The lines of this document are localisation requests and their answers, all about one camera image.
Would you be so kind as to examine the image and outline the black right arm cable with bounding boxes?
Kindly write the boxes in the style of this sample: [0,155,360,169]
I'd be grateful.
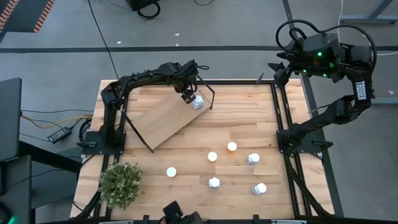
[275,19,377,68]

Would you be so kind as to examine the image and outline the thin black cable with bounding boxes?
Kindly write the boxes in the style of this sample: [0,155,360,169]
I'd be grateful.
[21,108,94,113]

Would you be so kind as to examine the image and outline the grey metal stand frame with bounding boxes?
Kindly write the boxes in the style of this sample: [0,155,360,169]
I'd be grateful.
[339,0,398,26]

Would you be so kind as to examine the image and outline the wooden shelf with black frame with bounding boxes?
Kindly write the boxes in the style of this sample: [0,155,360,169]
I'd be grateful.
[124,67,216,154]

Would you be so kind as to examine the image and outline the black camera device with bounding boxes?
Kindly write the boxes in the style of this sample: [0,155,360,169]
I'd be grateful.
[160,200,205,224]

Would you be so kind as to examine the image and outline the long black floor cable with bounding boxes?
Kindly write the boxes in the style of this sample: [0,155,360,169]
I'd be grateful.
[87,0,120,80]

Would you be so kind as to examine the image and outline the dark cabinet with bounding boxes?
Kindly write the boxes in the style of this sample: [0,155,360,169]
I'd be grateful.
[0,155,34,224]

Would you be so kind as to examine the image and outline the white floor cable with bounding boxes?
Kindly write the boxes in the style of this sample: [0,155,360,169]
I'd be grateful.
[337,0,398,57]

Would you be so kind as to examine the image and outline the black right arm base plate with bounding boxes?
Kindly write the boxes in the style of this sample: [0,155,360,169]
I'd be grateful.
[276,129,333,154]

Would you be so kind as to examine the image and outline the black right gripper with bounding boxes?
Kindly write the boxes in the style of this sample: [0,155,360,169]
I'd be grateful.
[267,46,308,88]

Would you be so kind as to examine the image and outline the grey metal bar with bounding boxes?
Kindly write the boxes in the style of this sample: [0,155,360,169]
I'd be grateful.
[371,96,398,106]

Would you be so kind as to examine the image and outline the black power adapter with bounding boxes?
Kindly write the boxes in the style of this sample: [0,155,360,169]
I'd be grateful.
[47,126,72,144]

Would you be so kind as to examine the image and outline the green artificial potted plant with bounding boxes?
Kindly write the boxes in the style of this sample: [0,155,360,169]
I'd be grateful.
[98,161,144,210]

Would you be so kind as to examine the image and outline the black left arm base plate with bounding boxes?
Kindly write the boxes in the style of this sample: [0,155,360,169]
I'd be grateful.
[76,130,127,156]

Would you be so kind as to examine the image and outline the dark mat with orange stripes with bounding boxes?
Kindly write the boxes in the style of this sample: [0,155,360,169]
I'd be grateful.
[0,0,57,43]

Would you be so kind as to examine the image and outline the black metal table frame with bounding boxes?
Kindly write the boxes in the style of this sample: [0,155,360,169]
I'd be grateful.
[74,70,335,224]

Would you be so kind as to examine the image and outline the coiled black cable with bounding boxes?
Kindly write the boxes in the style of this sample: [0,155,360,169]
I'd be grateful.
[136,1,162,20]

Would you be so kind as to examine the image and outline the dark flat panel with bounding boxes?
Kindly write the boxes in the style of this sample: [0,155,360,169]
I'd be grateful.
[0,77,22,162]

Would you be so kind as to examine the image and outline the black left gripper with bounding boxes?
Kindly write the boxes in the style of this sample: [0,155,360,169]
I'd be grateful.
[174,60,200,105]

